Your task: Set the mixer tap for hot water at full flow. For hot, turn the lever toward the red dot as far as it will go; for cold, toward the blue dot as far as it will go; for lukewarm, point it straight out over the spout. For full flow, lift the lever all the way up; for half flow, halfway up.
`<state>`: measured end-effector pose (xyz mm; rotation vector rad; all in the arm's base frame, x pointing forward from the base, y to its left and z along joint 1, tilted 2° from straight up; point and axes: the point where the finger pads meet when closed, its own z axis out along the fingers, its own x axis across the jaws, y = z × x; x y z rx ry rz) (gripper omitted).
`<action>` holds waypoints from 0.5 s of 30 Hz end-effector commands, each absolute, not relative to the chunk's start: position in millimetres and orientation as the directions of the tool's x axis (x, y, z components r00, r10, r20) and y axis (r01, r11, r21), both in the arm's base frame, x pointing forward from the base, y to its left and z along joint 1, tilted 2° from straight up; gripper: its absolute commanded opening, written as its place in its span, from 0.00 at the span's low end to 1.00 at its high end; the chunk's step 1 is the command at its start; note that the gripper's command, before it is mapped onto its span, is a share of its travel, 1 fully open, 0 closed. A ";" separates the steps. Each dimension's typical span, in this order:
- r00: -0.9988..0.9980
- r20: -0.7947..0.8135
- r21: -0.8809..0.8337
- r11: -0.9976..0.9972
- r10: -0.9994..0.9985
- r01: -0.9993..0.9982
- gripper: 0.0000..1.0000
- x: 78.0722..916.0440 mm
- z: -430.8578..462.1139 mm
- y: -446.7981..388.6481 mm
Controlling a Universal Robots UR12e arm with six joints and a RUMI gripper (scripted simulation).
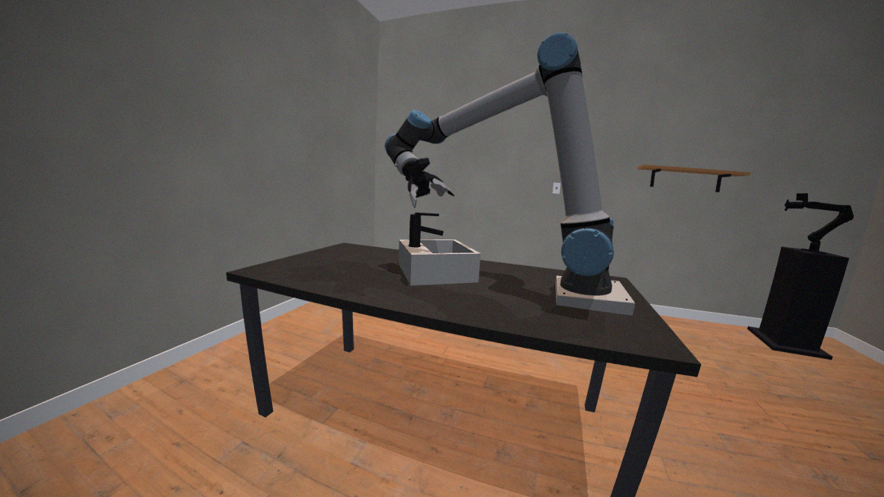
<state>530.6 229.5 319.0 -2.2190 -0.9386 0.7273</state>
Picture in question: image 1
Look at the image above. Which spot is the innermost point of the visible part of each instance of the white rectangular sink basin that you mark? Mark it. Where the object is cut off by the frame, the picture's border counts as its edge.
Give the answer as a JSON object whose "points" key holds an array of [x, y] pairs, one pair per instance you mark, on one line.
{"points": [[439, 262]]}

